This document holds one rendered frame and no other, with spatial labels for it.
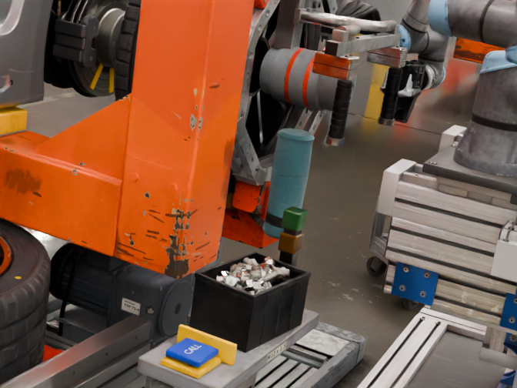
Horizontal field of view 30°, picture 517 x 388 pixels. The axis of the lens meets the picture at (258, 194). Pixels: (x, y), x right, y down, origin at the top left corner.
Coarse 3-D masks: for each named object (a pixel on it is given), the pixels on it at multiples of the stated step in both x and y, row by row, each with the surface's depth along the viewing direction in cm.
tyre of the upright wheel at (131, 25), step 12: (132, 0) 223; (132, 12) 223; (132, 24) 222; (120, 36) 224; (132, 36) 222; (312, 36) 266; (120, 48) 224; (132, 48) 223; (120, 60) 224; (132, 60) 224; (120, 72) 225; (132, 72) 223; (120, 84) 226; (120, 96) 228; (288, 120) 267
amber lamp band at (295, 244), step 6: (282, 234) 199; (288, 234) 198; (300, 234) 199; (282, 240) 199; (288, 240) 198; (294, 240) 198; (300, 240) 199; (282, 246) 199; (288, 246) 198; (294, 246) 198; (300, 246) 200; (288, 252) 199; (294, 252) 198
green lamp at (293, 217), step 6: (288, 210) 197; (294, 210) 198; (300, 210) 198; (288, 216) 197; (294, 216) 196; (300, 216) 196; (306, 216) 199; (282, 222) 198; (288, 222) 197; (294, 222) 197; (300, 222) 197; (288, 228) 198; (294, 228) 197; (300, 228) 198
